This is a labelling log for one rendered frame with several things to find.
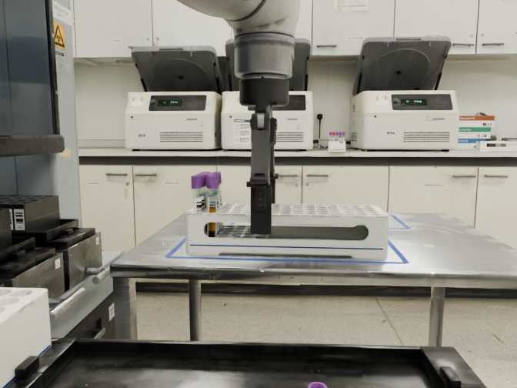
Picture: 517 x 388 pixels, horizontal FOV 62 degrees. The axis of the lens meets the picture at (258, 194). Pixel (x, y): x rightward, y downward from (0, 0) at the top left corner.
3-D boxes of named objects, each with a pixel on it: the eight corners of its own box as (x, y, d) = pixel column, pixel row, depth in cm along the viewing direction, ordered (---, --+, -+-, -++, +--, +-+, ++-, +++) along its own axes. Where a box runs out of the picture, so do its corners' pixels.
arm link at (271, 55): (295, 45, 69) (294, 84, 69) (238, 47, 69) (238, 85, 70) (295, 32, 60) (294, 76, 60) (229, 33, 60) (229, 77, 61)
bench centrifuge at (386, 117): (363, 152, 256) (367, 29, 246) (348, 148, 317) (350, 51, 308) (460, 152, 253) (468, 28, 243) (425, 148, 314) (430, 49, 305)
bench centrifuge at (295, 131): (220, 151, 259) (218, 31, 250) (231, 148, 321) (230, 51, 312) (314, 152, 257) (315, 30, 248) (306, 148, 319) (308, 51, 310)
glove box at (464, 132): (454, 138, 291) (455, 127, 290) (447, 138, 303) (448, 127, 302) (490, 138, 290) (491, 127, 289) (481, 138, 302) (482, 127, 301)
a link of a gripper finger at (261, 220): (271, 185, 62) (271, 185, 61) (271, 232, 63) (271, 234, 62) (251, 185, 62) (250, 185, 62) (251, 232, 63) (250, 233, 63)
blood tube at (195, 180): (191, 249, 65) (188, 175, 64) (198, 247, 67) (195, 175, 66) (201, 250, 65) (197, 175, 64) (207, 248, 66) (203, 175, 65)
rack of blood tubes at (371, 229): (185, 254, 65) (183, 212, 64) (199, 238, 75) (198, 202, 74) (388, 259, 62) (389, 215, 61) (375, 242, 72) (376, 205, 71)
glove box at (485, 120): (458, 127, 290) (458, 112, 289) (451, 127, 302) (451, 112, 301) (495, 127, 288) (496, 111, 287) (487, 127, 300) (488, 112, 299)
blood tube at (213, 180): (217, 250, 65) (220, 176, 64) (206, 250, 65) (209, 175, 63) (215, 248, 67) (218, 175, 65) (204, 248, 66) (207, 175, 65)
